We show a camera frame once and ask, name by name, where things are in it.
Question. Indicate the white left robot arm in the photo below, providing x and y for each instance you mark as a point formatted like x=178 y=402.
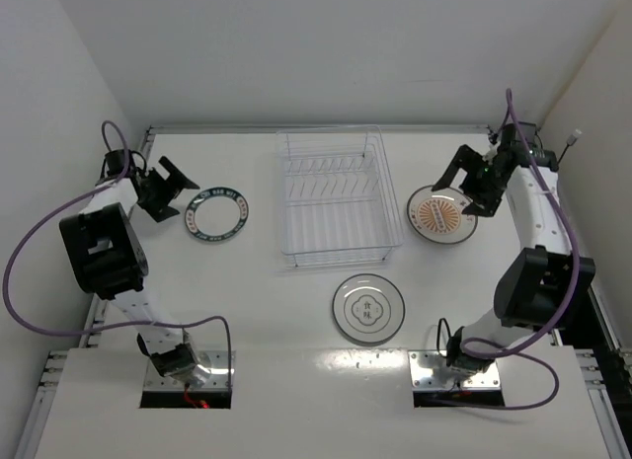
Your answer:
x=108 y=260

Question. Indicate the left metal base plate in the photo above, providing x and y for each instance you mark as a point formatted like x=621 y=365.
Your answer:
x=214 y=373

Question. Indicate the orange sunburst plate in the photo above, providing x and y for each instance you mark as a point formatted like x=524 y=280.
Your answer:
x=437 y=216

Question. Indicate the metal base plate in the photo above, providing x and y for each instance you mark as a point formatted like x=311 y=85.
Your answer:
x=214 y=373
x=429 y=374

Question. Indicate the clear wire dish rack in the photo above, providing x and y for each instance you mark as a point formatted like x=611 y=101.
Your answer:
x=337 y=203

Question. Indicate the green rimmed white plate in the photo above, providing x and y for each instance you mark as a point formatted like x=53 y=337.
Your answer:
x=216 y=215

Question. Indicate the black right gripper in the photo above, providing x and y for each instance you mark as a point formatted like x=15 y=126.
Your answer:
x=476 y=181

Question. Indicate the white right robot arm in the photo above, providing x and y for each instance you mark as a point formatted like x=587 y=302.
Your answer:
x=542 y=287

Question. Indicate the black rimmed white plate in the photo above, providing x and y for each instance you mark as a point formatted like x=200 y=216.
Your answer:
x=368 y=309

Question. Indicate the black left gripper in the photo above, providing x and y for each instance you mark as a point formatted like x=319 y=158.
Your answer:
x=158 y=192

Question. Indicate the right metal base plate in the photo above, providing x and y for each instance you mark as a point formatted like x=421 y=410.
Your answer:
x=429 y=374

